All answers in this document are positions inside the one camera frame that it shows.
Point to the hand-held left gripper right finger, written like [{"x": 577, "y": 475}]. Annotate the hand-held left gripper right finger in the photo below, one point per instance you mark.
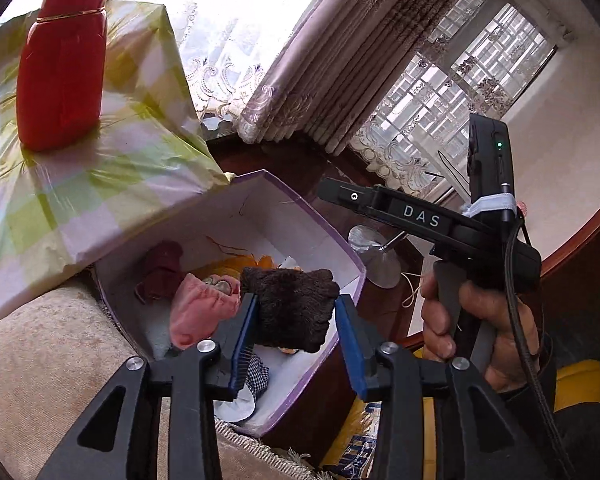
[{"x": 352, "y": 350}]

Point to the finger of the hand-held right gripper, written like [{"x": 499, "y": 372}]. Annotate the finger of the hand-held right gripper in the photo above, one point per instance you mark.
[{"x": 347, "y": 194}]

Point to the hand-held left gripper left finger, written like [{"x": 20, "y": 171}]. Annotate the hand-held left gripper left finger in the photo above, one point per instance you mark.
[{"x": 242, "y": 345}]

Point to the black white gingham cloth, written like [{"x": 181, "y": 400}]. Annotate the black white gingham cloth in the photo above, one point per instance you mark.
[{"x": 257, "y": 375}]

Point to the salmon pink cloth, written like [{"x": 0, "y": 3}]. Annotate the salmon pink cloth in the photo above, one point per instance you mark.
[{"x": 200, "y": 310}]

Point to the dark brown fuzzy cloth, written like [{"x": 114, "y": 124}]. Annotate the dark brown fuzzy cloth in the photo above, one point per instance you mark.
[{"x": 290, "y": 305}]

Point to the white box purple rim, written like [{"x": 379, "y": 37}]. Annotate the white box purple rim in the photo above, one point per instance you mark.
[{"x": 260, "y": 210}]

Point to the person's right forearm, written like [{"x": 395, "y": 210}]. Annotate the person's right forearm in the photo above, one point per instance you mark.
[{"x": 580, "y": 440}]

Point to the person's right hand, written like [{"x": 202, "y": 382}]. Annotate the person's right hand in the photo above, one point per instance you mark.
[{"x": 515, "y": 345}]

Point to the white lace sheer curtain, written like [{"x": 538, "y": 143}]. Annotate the white lace sheer curtain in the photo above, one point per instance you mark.
[
  {"x": 395, "y": 155},
  {"x": 220, "y": 85}
]

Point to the floor lamp base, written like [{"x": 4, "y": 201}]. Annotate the floor lamp base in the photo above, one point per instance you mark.
[{"x": 380, "y": 265}]

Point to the blue yellow printed bag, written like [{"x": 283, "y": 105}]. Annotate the blue yellow printed bag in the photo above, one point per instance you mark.
[{"x": 355, "y": 450}]

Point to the maroon cloth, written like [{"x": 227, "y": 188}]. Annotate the maroon cloth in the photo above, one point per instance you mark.
[{"x": 162, "y": 265}]

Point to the mauve pleated curtain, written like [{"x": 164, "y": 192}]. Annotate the mauve pleated curtain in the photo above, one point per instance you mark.
[{"x": 355, "y": 60}]

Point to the green checked plastic tablecloth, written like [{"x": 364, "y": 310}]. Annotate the green checked plastic tablecloth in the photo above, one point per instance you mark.
[{"x": 105, "y": 185}]

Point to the beige upholstered stool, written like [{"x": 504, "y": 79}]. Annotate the beige upholstered stool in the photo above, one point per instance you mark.
[{"x": 30, "y": 360}]

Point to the yellow object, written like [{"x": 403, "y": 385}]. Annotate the yellow object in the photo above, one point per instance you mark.
[{"x": 580, "y": 380}]

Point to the red thermos flask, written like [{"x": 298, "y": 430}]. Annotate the red thermos flask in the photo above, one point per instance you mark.
[{"x": 60, "y": 85}]

